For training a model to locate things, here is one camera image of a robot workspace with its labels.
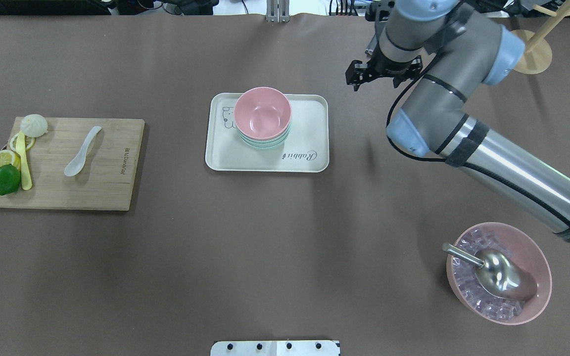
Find small pink bowl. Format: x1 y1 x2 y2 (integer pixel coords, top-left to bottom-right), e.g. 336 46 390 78
234 87 292 141

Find mint green bowl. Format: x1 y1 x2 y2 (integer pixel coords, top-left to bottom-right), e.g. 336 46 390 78
237 129 290 149

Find yellow plastic knife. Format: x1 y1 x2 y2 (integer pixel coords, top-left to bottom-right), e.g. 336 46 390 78
17 132 33 191

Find metal ice scoop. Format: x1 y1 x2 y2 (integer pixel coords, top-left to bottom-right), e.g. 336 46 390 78
442 243 538 301

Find aluminium frame post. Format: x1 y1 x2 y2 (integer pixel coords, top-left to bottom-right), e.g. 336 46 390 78
266 0 290 23

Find bamboo cutting board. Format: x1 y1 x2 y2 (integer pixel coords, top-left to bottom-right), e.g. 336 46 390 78
0 117 145 211

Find lemon slice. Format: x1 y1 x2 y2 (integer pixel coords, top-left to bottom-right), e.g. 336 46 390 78
7 132 36 152
0 149 21 171

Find green lime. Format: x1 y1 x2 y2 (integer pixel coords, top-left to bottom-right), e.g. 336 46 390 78
0 164 22 196

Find wooden cup tree stand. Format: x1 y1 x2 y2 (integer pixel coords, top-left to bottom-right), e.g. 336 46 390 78
510 0 570 75

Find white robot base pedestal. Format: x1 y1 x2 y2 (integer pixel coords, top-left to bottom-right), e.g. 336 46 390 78
210 340 341 356

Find white ceramic spoon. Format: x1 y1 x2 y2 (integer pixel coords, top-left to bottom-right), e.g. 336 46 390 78
63 126 102 177

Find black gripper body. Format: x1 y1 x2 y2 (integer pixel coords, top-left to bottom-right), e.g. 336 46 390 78
345 55 423 91

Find large pink ice bowl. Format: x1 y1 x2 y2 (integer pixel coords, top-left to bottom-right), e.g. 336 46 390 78
446 222 553 326

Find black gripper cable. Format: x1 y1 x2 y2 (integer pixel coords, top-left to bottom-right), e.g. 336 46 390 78
386 49 449 163

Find cream rabbit tray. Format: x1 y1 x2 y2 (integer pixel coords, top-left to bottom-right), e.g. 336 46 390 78
204 92 330 173

